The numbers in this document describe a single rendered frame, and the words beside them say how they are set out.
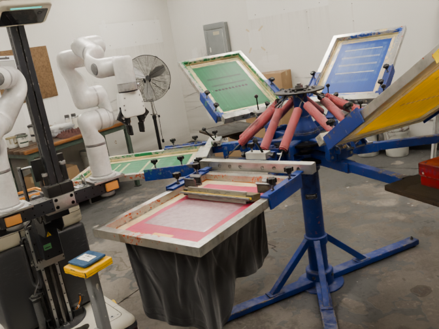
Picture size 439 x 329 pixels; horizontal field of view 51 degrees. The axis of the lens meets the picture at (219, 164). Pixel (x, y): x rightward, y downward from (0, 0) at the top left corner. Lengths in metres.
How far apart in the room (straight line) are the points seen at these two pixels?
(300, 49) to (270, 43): 0.46
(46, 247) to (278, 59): 4.82
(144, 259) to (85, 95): 0.78
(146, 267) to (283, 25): 5.01
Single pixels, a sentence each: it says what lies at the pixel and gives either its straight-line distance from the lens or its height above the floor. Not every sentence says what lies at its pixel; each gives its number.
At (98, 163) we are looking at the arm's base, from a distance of 2.22.
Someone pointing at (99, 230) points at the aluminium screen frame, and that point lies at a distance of 2.02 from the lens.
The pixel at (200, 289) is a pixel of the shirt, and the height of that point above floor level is 0.75.
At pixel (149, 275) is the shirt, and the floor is 0.75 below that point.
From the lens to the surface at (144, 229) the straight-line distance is 2.01.
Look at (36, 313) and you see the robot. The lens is 2.81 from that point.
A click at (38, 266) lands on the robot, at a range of 2.69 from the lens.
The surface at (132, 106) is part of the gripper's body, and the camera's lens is 1.85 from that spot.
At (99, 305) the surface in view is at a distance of 1.91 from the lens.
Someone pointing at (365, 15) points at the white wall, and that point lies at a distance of 6.17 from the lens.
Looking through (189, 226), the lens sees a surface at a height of 0.96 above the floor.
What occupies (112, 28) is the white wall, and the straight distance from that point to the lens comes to 6.89.
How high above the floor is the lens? 1.67
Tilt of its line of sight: 15 degrees down
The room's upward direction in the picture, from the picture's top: 9 degrees counter-clockwise
